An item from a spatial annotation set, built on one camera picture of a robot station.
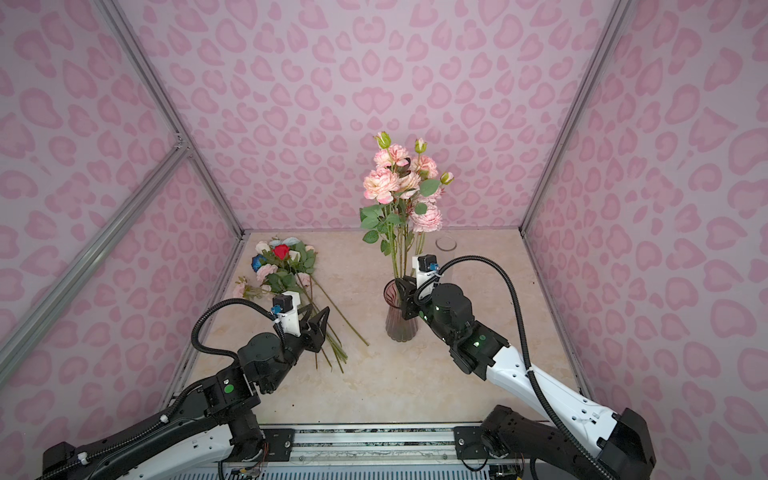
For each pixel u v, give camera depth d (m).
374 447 0.75
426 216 0.66
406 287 0.64
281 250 1.02
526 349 0.49
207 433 0.51
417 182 0.64
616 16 0.70
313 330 0.64
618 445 0.39
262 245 1.05
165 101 0.84
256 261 1.06
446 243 0.91
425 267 0.59
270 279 0.98
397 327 0.98
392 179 0.57
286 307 0.59
